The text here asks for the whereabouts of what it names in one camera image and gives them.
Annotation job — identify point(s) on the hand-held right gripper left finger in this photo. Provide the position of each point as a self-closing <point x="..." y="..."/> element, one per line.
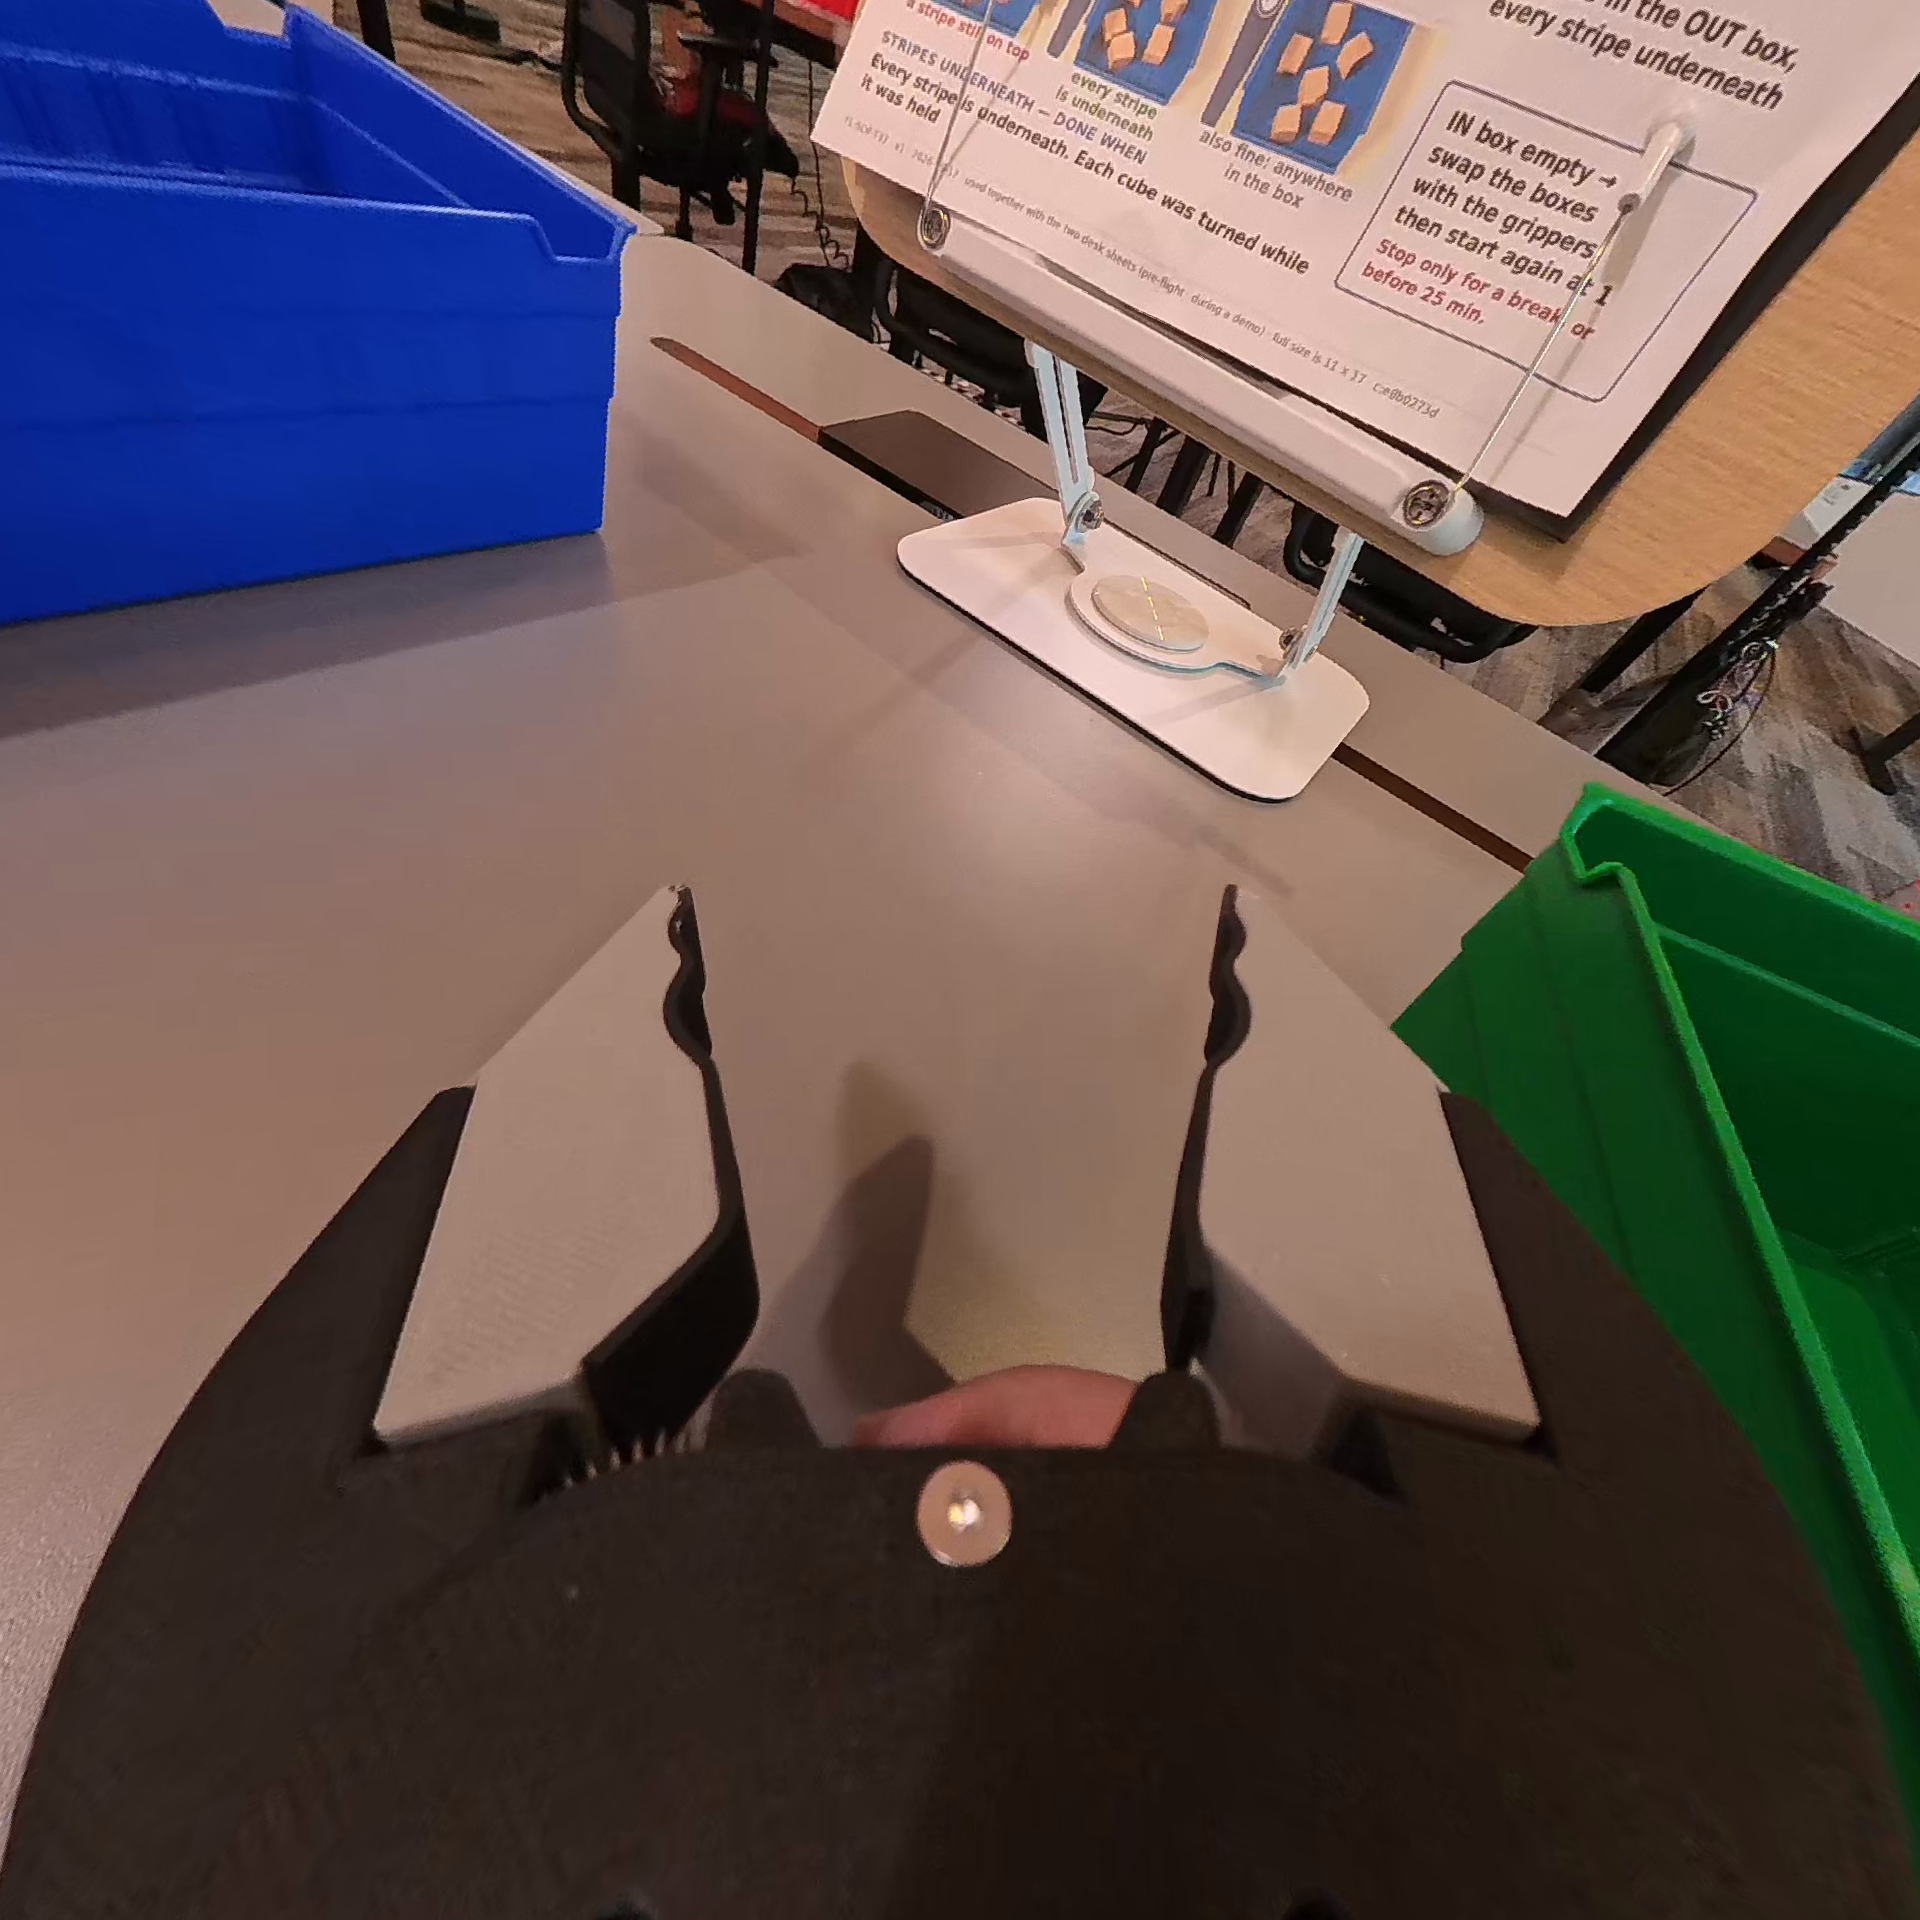
<point x="570" y="1200"/>

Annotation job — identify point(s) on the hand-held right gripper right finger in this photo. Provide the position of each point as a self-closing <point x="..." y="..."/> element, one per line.
<point x="1349" y="1200"/>

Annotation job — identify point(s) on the green plastic bin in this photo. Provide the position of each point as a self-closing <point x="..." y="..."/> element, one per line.
<point x="1652" y="1080"/>

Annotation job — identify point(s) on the blue plastic bin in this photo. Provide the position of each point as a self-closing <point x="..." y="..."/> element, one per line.
<point x="301" y="375"/>

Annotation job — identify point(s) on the instruction sheet on stand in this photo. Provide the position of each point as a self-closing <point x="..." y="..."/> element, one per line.
<point x="1200" y="704"/>

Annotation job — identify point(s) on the black tripod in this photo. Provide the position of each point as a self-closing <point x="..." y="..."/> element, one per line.
<point x="1786" y="599"/>

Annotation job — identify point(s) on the printed instruction sheet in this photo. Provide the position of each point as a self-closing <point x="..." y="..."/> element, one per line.
<point x="1500" y="300"/>

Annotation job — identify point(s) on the black office chair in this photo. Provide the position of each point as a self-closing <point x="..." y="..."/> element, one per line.
<point x="662" y="90"/>

